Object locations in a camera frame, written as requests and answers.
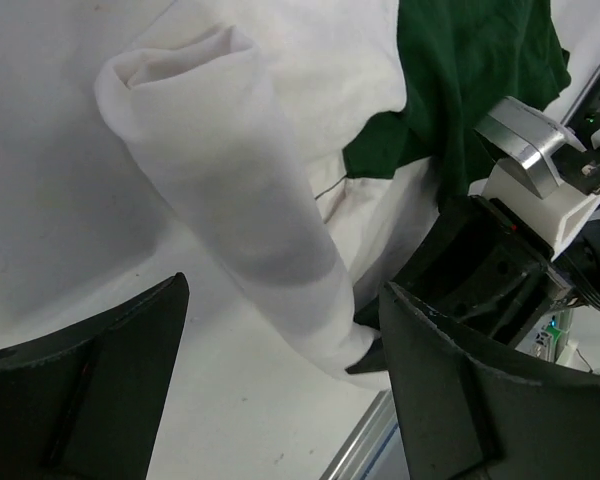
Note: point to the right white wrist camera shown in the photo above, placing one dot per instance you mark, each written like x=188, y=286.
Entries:
x=547, y=177

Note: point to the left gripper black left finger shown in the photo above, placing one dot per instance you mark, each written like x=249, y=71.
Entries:
x=86, y=401

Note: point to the aluminium rail frame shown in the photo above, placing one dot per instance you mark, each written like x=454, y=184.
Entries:
x=375, y=449

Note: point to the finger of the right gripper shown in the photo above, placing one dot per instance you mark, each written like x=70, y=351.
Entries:
x=374, y=361

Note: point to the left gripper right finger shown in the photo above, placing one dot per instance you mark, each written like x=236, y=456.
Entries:
x=469, y=407

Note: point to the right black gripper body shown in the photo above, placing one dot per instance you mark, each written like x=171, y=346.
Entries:
x=482, y=270

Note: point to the white green raglan t-shirt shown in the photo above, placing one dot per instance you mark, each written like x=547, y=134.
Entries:
x=307, y=145

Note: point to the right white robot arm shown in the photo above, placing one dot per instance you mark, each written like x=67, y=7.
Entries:
x=530, y=242

